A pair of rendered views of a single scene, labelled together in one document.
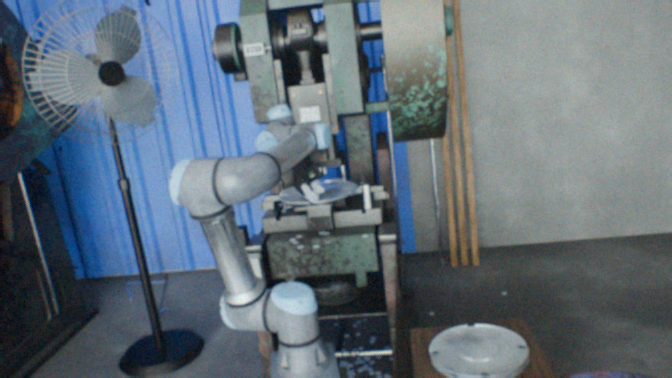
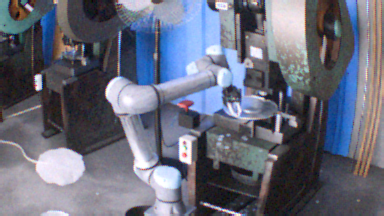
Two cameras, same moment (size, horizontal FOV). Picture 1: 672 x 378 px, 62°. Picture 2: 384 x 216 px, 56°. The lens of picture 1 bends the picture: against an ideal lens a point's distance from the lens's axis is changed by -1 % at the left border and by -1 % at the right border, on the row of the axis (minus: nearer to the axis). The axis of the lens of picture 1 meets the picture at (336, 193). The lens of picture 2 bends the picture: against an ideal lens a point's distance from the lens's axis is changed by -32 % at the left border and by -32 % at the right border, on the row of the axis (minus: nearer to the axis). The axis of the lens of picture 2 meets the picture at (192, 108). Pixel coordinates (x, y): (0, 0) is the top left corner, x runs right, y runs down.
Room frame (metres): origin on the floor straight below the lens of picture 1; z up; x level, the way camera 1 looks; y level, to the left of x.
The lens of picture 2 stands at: (-0.11, -0.94, 1.73)
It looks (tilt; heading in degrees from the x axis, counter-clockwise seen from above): 22 degrees down; 32
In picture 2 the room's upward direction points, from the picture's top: straight up
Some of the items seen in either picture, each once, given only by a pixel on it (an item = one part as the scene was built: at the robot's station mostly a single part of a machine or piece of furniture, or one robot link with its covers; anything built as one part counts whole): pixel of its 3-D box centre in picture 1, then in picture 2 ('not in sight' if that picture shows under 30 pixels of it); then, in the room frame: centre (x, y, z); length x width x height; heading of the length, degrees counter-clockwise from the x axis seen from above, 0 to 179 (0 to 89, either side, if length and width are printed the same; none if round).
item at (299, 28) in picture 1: (305, 55); (262, 15); (2.14, 0.05, 1.27); 0.21 x 0.12 x 0.34; 173
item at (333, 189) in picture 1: (318, 191); (251, 107); (2.02, 0.07, 0.78); 0.29 x 0.29 x 0.01
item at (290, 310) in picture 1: (293, 310); (167, 183); (1.41, 0.16, 0.62); 0.13 x 0.12 x 0.14; 69
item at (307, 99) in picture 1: (312, 119); (260, 56); (2.10, 0.06, 1.04); 0.17 x 0.15 x 0.30; 173
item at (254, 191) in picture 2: (336, 293); (257, 176); (2.15, 0.05, 0.31); 0.43 x 0.42 x 0.01; 83
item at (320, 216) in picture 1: (319, 212); (246, 123); (1.97, 0.07, 0.72); 0.25 x 0.14 x 0.14; 173
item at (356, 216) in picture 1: (325, 209); (263, 119); (2.14, 0.05, 0.68); 0.45 x 0.30 x 0.06; 83
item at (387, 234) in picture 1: (397, 244); (304, 157); (2.25, -0.23, 0.45); 0.92 x 0.12 x 0.90; 173
